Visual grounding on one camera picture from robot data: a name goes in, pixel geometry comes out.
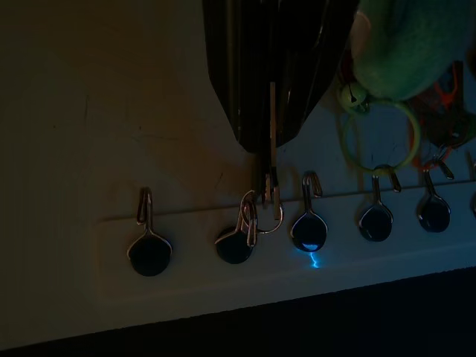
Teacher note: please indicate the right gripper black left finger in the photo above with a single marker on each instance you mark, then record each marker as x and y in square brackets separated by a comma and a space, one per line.
[238, 56]

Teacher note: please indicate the metal hook dark round base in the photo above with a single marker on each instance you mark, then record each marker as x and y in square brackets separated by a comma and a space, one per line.
[434, 215]
[149, 256]
[375, 225]
[308, 232]
[232, 249]

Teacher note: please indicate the small green bell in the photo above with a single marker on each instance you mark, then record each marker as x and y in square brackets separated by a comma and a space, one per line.
[352, 97]

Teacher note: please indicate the white key hook rack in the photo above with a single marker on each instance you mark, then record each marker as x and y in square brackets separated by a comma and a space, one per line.
[334, 267]

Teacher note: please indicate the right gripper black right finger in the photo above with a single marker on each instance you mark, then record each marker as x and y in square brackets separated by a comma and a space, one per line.
[308, 56]

